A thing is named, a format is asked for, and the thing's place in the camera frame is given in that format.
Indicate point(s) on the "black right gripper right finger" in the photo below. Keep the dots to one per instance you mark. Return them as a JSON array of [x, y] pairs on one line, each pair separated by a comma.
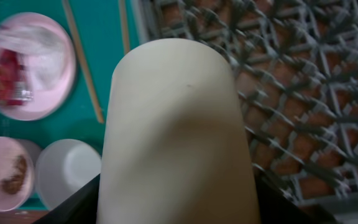
[[274, 208]]

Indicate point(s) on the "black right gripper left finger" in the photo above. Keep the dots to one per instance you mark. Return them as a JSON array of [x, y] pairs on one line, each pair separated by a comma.
[[80, 208]]

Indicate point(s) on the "brown food scrap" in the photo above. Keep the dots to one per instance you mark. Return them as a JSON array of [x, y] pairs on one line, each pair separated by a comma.
[[14, 183]]

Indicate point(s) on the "pink bowl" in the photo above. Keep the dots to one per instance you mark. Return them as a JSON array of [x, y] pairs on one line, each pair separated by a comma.
[[10, 149]]

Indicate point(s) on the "cream plastic cup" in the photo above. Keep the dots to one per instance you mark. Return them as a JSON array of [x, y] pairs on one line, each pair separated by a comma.
[[175, 148]]

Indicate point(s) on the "red snack wrapper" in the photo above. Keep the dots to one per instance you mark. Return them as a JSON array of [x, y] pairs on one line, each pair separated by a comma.
[[15, 89]]

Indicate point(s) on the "white tissue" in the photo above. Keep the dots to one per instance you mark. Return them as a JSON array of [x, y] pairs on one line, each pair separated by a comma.
[[43, 53]]

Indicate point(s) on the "grey dishwasher rack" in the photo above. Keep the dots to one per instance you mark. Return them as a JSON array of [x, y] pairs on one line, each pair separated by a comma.
[[296, 68]]

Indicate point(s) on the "grey-white bowl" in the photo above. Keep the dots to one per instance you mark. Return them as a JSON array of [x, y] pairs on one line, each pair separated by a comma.
[[63, 168]]

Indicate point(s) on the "left wooden chopstick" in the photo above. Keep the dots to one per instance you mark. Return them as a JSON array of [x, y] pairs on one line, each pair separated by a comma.
[[80, 53]]

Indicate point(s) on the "wooden chopstick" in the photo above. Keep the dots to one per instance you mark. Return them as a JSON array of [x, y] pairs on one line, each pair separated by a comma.
[[80, 53], [124, 26]]

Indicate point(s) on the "pink round plate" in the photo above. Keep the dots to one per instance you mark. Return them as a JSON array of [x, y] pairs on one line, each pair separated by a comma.
[[44, 102]]

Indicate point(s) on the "teal plastic tray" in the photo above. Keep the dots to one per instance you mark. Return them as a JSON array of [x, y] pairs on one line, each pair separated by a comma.
[[99, 27]]

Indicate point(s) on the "right wooden chopstick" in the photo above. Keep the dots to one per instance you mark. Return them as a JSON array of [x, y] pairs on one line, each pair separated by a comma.
[[124, 26]]

